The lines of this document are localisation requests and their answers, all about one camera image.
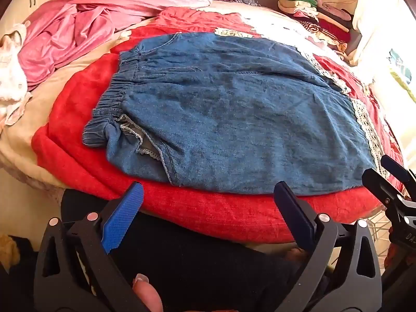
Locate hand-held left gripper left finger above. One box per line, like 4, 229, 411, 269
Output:
33, 181, 153, 312

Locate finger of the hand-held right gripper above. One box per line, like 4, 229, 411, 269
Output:
362, 168, 405, 213
382, 155, 413, 183

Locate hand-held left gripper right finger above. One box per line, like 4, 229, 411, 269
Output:
273, 181, 382, 312

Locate blue denim pants with lace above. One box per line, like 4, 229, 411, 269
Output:
81, 28, 391, 196

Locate person's left hand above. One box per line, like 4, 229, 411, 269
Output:
133, 273, 164, 312

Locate red floral blanket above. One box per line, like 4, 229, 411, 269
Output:
31, 6, 407, 244

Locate person's legs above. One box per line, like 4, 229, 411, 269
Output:
60, 188, 326, 312

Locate yellow cloth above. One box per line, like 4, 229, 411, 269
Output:
0, 234, 21, 267

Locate beige bed sheet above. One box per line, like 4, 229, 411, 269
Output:
0, 32, 131, 189

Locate white printed cloth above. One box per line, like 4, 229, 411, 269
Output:
353, 0, 416, 105

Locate stack of folded clothes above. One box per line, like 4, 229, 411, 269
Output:
278, 0, 361, 59

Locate white and orange towel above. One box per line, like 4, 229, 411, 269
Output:
0, 23, 33, 127

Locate pink duvet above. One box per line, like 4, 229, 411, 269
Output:
18, 0, 215, 89

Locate white wire basket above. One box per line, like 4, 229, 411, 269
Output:
364, 216, 395, 244

